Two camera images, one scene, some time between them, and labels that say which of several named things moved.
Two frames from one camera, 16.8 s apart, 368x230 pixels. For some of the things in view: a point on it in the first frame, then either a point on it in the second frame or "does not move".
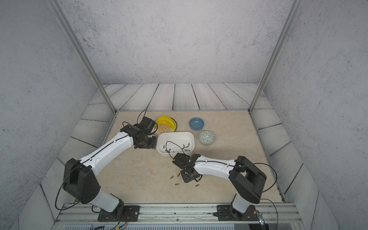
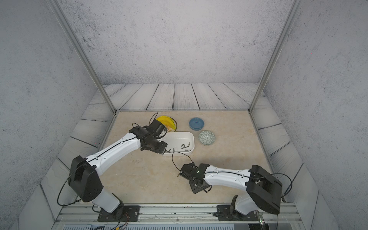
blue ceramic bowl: x=196 y=123 does not move
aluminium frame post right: x=295 y=8 does not move
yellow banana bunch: x=166 y=120 does not move
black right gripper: x=185 y=179 → x=193 y=189
